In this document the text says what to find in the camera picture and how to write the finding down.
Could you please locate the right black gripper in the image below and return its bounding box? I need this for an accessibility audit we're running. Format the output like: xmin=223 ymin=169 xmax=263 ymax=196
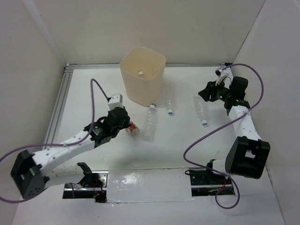
xmin=198 ymin=78 xmax=233 ymax=102

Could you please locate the red-capped labelled small bottle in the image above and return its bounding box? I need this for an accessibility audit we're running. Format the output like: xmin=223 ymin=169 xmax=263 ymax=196
xmin=126 ymin=121 xmax=139 ymax=136

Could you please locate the clear bottle blue cap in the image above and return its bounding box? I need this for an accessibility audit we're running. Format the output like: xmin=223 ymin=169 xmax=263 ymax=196
xmin=138 ymin=62 xmax=162 ymax=77
xmin=163 ymin=82 xmax=175 ymax=116

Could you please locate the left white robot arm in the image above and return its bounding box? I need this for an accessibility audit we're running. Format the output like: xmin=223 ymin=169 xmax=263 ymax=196
xmin=11 ymin=107 xmax=130 ymax=199

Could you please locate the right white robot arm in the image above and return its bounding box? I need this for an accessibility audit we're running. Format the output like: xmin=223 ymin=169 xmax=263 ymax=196
xmin=198 ymin=77 xmax=270 ymax=184

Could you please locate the beige plastic bin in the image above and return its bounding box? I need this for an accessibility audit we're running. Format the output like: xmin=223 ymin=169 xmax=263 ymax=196
xmin=120 ymin=47 xmax=166 ymax=106

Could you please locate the clear bottle white cap right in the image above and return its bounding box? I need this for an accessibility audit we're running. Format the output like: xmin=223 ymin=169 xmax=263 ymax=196
xmin=193 ymin=93 xmax=208 ymax=127

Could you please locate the white taped front panel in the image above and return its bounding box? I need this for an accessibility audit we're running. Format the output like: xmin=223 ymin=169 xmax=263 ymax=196
xmin=106 ymin=169 xmax=192 ymax=203

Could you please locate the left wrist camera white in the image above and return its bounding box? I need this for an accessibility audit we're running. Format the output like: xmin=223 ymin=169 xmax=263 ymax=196
xmin=108 ymin=93 xmax=123 ymax=110

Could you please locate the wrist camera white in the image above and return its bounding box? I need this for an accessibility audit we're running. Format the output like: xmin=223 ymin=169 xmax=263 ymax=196
xmin=215 ymin=67 xmax=229 ymax=86
xmin=108 ymin=93 xmax=123 ymax=110

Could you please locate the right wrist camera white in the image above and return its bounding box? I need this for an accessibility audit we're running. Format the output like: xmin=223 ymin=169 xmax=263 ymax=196
xmin=215 ymin=67 xmax=229 ymax=86

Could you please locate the aluminium frame rail left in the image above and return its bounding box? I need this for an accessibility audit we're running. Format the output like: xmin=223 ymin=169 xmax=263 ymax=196
xmin=44 ymin=69 xmax=74 ymax=143

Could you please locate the aluminium frame rail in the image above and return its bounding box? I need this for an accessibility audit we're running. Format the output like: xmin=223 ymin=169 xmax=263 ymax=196
xmin=44 ymin=69 xmax=74 ymax=143
xmin=65 ymin=62 xmax=232 ymax=70

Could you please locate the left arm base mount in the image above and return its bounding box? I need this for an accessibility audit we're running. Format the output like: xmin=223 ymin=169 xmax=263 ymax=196
xmin=62 ymin=171 xmax=109 ymax=203

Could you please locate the aluminium frame rail back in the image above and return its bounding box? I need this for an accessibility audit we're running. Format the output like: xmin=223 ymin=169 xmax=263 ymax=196
xmin=65 ymin=62 xmax=232 ymax=70

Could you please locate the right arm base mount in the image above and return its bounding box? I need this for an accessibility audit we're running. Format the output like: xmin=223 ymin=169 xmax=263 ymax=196
xmin=185 ymin=169 xmax=235 ymax=197

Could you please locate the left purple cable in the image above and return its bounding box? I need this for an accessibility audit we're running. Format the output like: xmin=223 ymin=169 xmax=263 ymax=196
xmin=0 ymin=78 xmax=111 ymax=203

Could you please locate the purple cable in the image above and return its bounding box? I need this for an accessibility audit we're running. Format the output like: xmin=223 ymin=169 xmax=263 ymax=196
xmin=183 ymin=63 xmax=265 ymax=210
xmin=0 ymin=78 xmax=111 ymax=203

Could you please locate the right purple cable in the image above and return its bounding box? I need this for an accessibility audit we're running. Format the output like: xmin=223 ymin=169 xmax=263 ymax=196
xmin=183 ymin=63 xmax=265 ymax=210

